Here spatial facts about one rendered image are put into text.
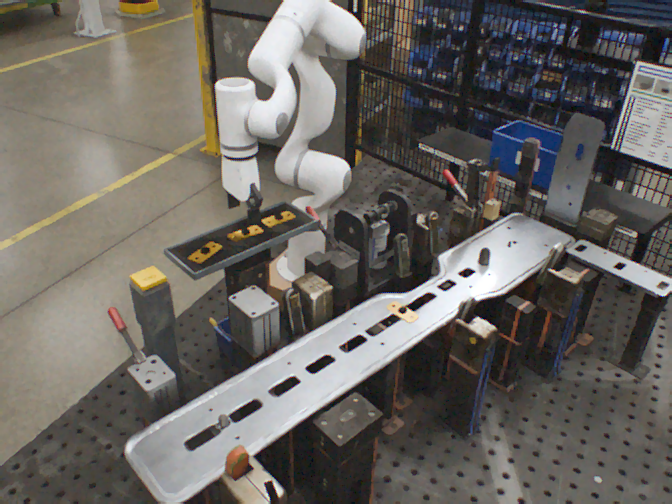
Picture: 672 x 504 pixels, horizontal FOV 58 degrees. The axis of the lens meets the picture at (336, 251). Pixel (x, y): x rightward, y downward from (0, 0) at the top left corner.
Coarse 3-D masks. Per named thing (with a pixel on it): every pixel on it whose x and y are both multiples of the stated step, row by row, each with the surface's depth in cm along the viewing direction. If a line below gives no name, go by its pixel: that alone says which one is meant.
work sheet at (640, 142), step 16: (640, 64) 183; (656, 64) 180; (640, 80) 185; (656, 80) 182; (624, 96) 190; (640, 96) 187; (656, 96) 183; (640, 112) 189; (656, 112) 185; (640, 128) 190; (656, 128) 187; (624, 144) 196; (640, 144) 192; (656, 144) 189; (640, 160) 194; (656, 160) 190
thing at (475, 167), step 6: (468, 162) 175; (474, 162) 174; (480, 162) 175; (468, 168) 175; (474, 168) 174; (480, 168) 173; (486, 168) 173; (468, 174) 176; (474, 174) 175; (468, 180) 177; (474, 180) 176; (468, 186) 178; (474, 186) 177; (468, 192) 179; (474, 192) 179; (468, 198) 180; (474, 198) 180; (468, 204) 180; (474, 204) 181
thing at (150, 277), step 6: (144, 270) 135; (150, 270) 135; (156, 270) 135; (132, 276) 133; (138, 276) 133; (144, 276) 133; (150, 276) 133; (156, 276) 133; (162, 276) 134; (138, 282) 131; (144, 282) 131; (150, 282) 132; (156, 282) 132; (162, 282) 133; (144, 288) 131
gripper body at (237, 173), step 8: (224, 160) 138; (232, 160) 134; (240, 160) 134; (248, 160) 134; (224, 168) 139; (232, 168) 136; (240, 168) 134; (248, 168) 134; (256, 168) 136; (224, 176) 141; (232, 176) 137; (240, 176) 135; (248, 176) 135; (256, 176) 137; (224, 184) 142; (232, 184) 139; (240, 184) 136; (248, 184) 136; (256, 184) 138; (232, 192) 140; (240, 192) 137; (248, 192) 137; (240, 200) 139
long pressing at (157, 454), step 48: (480, 240) 179; (528, 240) 180; (432, 288) 159; (480, 288) 159; (336, 336) 142; (384, 336) 143; (240, 384) 129; (336, 384) 129; (144, 432) 117; (192, 432) 118; (240, 432) 118; (144, 480) 109; (192, 480) 109
